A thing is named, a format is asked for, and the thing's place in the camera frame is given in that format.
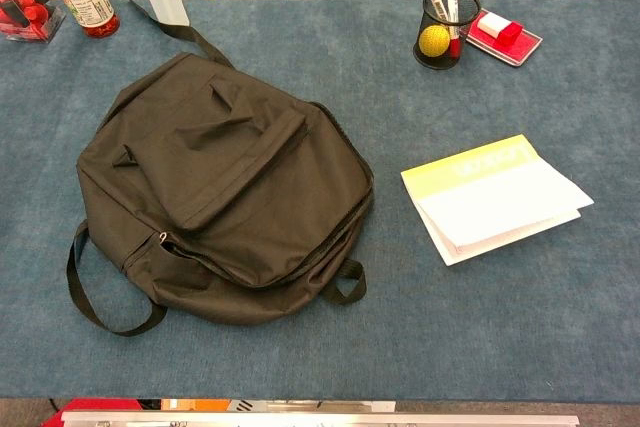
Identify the yellow foam ball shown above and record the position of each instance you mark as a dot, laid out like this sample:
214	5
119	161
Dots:
434	41

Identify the black mesh pen holder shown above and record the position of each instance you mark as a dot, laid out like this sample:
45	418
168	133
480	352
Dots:
425	59

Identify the blue felt table cloth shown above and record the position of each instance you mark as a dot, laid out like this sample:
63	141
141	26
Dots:
450	322

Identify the yellow white notebook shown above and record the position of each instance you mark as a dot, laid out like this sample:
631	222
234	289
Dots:
500	207

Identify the small red block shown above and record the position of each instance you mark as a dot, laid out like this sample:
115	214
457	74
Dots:
511	33

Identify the white eraser block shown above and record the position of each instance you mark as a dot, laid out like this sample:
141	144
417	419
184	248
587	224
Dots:
492	23

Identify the black fabric backpack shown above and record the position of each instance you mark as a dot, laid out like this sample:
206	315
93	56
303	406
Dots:
225	187

